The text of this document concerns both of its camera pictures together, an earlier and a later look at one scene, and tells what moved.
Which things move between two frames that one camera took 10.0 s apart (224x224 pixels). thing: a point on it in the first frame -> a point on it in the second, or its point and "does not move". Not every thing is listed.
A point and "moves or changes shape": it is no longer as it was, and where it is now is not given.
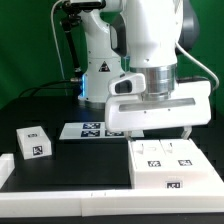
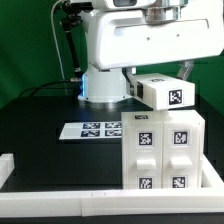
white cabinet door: (149, 155) moves or changes shape
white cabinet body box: (170, 164) moves or changes shape
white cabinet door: (183, 155) moves or changes shape
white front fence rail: (111, 202) does not move
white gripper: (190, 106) -> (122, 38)
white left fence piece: (7, 165) does not move
